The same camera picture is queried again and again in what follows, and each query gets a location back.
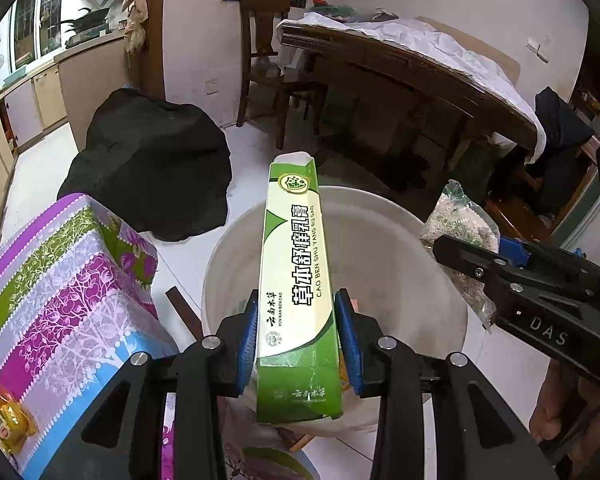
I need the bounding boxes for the person's right hand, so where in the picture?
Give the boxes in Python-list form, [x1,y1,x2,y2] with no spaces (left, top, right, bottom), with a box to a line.
[529,357,600,443]

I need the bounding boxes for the white cloth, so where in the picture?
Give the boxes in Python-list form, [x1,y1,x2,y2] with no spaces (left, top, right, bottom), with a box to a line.
[278,10,548,163]

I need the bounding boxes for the green white carton box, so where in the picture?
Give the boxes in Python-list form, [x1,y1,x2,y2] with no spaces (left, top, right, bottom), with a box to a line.
[254,151,345,425]

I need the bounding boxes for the clear bag of grains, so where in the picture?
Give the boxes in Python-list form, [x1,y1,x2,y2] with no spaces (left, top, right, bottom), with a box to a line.
[420,180,501,331]

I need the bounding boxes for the black garment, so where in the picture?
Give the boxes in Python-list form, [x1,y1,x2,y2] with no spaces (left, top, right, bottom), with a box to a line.
[535,86,596,211]

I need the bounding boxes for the heap of clothes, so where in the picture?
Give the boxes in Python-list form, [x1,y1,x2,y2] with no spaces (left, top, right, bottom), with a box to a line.
[310,0,406,23]

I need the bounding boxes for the white plastic bucket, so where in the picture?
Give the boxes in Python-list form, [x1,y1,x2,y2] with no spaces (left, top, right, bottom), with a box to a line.
[201,185,468,436]

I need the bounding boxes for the dark wooden desk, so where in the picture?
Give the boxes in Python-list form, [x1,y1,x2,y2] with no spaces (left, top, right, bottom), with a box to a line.
[275,17,543,181]

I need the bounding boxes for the yellow snack packet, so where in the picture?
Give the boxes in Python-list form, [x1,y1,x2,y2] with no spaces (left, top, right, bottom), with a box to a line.
[0,382,38,456]

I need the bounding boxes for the beige kitchen cabinets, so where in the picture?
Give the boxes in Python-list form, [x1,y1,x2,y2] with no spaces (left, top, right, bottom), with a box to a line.
[0,35,131,221]

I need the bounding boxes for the kitchen window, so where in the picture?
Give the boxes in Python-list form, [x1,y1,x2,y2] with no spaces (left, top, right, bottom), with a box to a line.
[7,0,71,73]

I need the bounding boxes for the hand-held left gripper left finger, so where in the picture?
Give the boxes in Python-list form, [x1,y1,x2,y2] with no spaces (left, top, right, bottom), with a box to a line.
[17,289,259,480]

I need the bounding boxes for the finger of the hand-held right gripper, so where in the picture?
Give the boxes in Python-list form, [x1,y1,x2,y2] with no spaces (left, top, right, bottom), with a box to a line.
[499,237,600,286]
[432,234,531,311]

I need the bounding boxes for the brown wood piece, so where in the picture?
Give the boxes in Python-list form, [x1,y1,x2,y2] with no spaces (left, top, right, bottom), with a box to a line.
[165,287,203,341]

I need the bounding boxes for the black cloth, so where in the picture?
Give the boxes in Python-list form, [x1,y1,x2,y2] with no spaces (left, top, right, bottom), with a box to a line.
[57,88,232,243]

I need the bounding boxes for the black wok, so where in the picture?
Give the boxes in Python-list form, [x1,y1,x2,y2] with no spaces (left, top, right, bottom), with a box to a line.
[60,7,108,31]

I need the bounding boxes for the hanging beige cloth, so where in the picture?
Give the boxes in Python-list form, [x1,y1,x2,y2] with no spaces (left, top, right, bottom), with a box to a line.
[121,0,148,53]

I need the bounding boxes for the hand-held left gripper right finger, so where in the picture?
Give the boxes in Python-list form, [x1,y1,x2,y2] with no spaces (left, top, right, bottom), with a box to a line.
[332,287,548,480]

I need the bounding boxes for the wooden chair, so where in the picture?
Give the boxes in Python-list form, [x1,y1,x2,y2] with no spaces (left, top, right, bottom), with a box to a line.
[236,0,328,151]

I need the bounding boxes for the striped floral tablecloth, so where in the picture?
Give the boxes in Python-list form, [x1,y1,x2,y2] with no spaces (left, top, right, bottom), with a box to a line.
[0,192,311,480]

